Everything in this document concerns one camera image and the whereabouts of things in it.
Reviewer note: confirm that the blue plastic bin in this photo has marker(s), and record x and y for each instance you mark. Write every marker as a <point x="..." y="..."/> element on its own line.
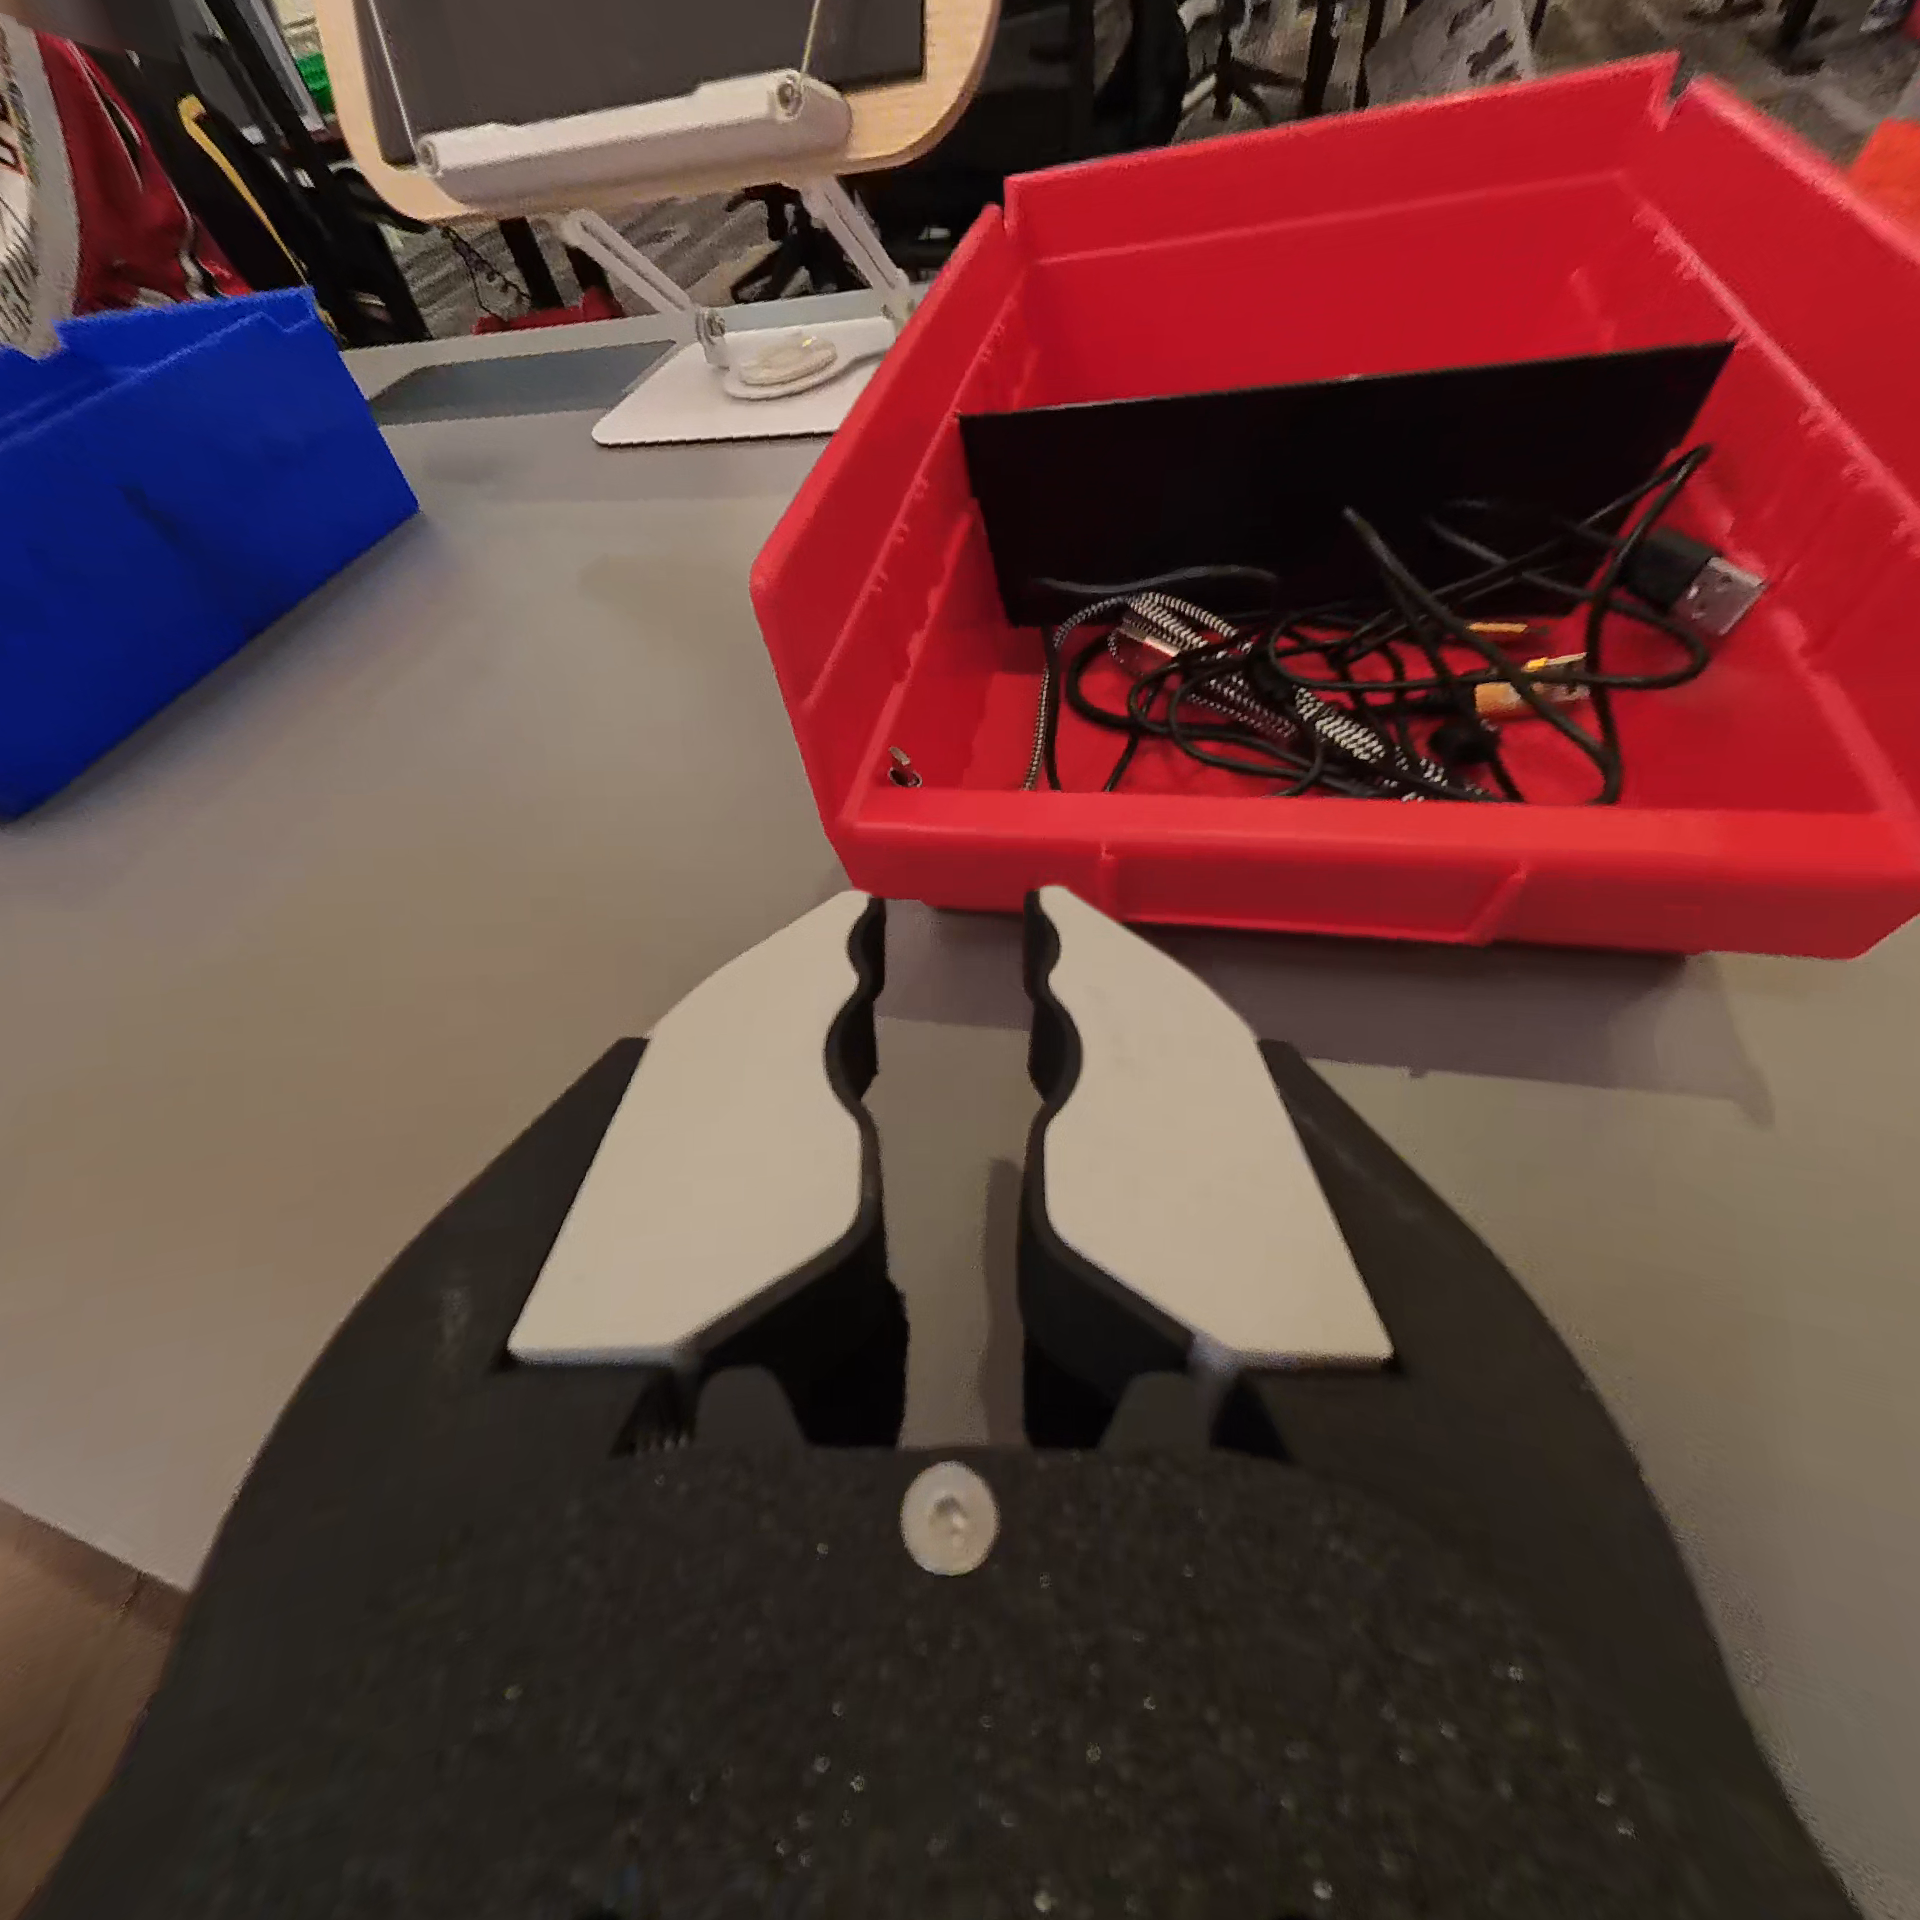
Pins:
<point x="153" y="571"/>

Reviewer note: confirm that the black divider in red bin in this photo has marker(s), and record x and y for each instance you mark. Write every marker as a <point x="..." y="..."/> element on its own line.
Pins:
<point x="1322" y="465"/>

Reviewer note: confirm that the white folding stand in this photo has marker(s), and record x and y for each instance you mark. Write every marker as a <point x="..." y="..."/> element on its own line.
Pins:
<point x="751" y="376"/>

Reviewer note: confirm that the red plastic bin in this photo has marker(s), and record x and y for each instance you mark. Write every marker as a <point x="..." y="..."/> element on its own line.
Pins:
<point x="901" y="601"/>

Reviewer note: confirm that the red white printed bag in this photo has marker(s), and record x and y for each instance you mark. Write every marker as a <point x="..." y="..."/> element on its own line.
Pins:
<point x="76" y="180"/>

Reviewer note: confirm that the grey desk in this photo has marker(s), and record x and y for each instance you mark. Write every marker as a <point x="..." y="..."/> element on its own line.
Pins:
<point x="361" y="900"/>

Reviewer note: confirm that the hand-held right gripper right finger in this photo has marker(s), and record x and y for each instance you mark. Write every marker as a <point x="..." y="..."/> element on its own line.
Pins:
<point x="1207" y="1201"/>

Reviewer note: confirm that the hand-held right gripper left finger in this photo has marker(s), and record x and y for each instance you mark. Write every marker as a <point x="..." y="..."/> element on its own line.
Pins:
<point x="691" y="1201"/>

